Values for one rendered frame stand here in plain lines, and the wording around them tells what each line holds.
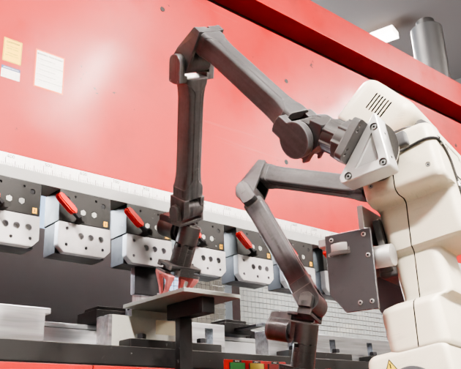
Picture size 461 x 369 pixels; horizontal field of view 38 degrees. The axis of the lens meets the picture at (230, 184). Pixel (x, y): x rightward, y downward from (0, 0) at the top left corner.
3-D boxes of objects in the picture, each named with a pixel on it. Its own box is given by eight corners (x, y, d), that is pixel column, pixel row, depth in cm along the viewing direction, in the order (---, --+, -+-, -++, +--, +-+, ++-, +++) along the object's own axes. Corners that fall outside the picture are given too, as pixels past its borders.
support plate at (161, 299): (184, 291, 157) (184, 286, 158) (123, 308, 176) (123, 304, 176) (241, 298, 169) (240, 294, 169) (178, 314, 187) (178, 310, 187)
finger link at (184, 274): (156, 296, 177) (165, 261, 177) (178, 299, 181) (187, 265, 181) (170, 304, 171) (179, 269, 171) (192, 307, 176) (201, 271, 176)
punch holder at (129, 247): (126, 261, 177) (127, 202, 183) (109, 267, 183) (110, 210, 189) (172, 269, 187) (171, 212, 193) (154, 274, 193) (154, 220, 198)
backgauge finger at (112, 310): (124, 314, 181) (124, 295, 183) (76, 327, 199) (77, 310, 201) (160, 318, 188) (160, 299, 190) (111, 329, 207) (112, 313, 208)
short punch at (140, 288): (134, 301, 180) (135, 266, 183) (130, 302, 181) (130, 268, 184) (165, 304, 186) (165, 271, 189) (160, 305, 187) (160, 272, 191)
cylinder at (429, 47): (442, 86, 343) (429, 8, 359) (403, 103, 359) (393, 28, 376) (474, 103, 363) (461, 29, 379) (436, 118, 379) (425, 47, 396)
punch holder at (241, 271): (238, 279, 202) (236, 226, 208) (220, 284, 208) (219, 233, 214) (274, 284, 212) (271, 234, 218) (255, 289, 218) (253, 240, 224)
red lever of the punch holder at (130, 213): (131, 204, 179) (154, 231, 181) (122, 209, 182) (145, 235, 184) (127, 209, 178) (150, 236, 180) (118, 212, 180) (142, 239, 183)
